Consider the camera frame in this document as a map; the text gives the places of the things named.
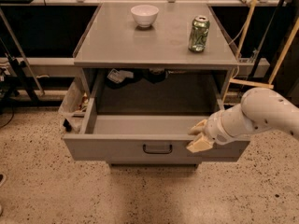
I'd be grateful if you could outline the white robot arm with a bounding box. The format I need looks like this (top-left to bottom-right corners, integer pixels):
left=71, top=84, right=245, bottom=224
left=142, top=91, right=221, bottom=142
left=186, top=88, right=299, bottom=153

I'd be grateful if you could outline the white ceramic bowl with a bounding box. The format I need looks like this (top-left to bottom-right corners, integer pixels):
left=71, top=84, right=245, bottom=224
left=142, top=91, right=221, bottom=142
left=131, top=5, right=159, bottom=28

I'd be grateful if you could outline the black tape roll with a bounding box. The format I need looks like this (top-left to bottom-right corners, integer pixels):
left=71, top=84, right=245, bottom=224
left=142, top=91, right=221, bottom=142
left=147, top=69, right=168, bottom=84

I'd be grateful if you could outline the grey bottom drawer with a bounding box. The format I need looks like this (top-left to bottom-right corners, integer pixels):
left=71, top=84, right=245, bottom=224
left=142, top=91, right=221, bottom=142
left=107, top=162, right=201, bottom=169

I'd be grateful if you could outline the black tripod stand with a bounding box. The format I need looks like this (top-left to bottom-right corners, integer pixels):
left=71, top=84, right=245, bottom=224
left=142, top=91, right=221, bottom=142
left=0, top=37, right=39, bottom=104

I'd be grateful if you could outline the grey drawer cabinet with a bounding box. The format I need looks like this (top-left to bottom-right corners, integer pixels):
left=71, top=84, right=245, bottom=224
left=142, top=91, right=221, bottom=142
left=72, top=1, right=240, bottom=169

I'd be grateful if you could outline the black sneaker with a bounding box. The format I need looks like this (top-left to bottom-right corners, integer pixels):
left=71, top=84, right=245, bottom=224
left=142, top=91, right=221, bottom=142
left=0, top=174, right=7, bottom=187

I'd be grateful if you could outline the grey top drawer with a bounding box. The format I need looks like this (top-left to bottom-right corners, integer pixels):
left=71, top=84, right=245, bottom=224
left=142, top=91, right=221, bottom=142
left=64, top=71, right=249, bottom=163

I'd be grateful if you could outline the black pouch with white label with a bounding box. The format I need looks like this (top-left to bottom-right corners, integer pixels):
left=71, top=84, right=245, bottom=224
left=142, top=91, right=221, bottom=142
left=105, top=68, right=143, bottom=89

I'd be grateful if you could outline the clear plastic bin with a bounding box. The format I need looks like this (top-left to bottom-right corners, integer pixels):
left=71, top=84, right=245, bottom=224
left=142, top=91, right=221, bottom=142
left=58, top=77, right=89, bottom=133

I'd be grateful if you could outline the wooden easel frame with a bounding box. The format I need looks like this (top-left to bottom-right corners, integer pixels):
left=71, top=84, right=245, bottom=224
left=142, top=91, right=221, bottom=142
left=221, top=0, right=299, bottom=102

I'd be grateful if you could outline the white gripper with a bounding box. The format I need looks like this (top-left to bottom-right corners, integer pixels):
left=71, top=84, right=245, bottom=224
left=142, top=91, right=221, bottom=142
left=186, top=110, right=235, bottom=153

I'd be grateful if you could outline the green soda can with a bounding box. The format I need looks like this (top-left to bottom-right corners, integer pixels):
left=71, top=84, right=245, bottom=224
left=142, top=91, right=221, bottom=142
left=188, top=15, right=210, bottom=52

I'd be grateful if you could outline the grey drawer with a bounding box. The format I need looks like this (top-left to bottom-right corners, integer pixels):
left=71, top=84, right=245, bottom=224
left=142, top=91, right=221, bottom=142
left=107, top=162, right=201, bottom=169
left=64, top=71, right=249, bottom=163

